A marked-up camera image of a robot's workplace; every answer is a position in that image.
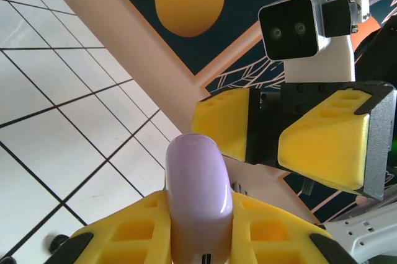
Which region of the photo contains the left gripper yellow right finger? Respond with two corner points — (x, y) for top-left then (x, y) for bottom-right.
(231, 191), (358, 264)

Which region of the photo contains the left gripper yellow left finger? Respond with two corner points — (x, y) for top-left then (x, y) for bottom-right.
(51, 190), (173, 264)

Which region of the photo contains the purple earbud charging case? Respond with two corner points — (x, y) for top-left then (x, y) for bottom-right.
(165, 133), (234, 264)

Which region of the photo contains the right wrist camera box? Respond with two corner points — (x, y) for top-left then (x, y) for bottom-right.
(257, 0), (372, 84)

